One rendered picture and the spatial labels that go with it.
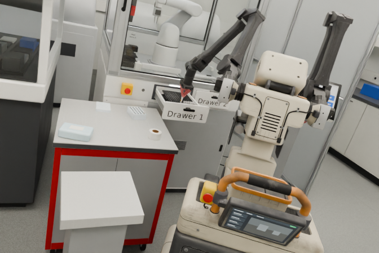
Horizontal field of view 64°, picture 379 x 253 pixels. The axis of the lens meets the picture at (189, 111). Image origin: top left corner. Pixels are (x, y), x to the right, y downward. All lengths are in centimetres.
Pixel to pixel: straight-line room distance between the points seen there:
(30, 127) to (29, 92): 25
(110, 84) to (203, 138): 84
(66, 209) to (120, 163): 55
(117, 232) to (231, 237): 43
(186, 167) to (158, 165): 82
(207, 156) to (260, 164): 106
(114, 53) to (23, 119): 66
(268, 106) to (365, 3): 192
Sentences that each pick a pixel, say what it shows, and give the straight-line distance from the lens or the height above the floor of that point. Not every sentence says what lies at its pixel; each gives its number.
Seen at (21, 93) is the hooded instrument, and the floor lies 85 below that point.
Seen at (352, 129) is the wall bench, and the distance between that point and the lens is 450.
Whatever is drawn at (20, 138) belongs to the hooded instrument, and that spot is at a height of 54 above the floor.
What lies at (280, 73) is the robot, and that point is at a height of 131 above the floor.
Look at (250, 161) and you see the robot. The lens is 147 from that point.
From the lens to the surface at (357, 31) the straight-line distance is 304.
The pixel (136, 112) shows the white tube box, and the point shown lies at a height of 80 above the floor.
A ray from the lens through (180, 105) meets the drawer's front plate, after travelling 182.
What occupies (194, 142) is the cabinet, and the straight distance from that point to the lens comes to 237.
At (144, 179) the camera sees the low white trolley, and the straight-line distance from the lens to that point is 171.
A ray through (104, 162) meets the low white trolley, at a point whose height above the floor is 65.
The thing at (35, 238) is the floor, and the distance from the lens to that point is 215.
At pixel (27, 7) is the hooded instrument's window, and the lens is 174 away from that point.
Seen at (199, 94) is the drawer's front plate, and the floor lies 90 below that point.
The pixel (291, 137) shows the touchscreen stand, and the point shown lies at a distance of 257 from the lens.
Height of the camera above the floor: 150
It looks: 19 degrees down
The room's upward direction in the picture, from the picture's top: 14 degrees clockwise
